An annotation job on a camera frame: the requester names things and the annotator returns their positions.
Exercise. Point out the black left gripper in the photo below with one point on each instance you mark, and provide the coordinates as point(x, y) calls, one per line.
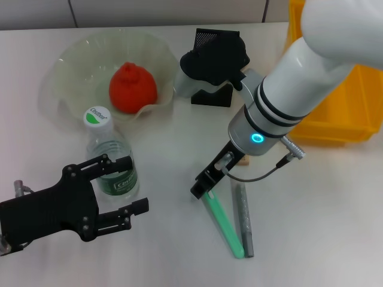
point(45, 212)

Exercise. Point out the green pen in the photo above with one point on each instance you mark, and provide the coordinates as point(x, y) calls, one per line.
point(227, 227)

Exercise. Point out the grey glitter pen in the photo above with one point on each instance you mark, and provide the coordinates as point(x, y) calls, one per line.
point(245, 221)

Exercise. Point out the black mesh pen holder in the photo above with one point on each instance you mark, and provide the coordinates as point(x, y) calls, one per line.
point(203, 37)

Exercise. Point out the yellow plastic bin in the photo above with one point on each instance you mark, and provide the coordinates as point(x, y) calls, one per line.
point(344, 119)

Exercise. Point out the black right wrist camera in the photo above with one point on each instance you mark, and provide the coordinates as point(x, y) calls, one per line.
point(215, 59)

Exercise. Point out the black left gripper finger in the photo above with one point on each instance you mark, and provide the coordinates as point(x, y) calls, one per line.
point(140, 205)

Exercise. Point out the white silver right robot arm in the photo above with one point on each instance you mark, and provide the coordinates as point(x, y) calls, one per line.
point(299, 74)

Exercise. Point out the clear water bottle green label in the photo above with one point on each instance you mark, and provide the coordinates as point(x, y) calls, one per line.
point(98, 119)

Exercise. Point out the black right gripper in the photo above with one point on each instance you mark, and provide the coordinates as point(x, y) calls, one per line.
point(220, 172)

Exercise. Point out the orange fruit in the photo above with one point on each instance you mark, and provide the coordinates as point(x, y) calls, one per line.
point(131, 86)

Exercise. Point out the green glass fruit plate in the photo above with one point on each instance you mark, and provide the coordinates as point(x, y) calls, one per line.
point(77, 65)

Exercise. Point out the beige eraser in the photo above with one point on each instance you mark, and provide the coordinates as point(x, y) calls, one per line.
point(245, 160)

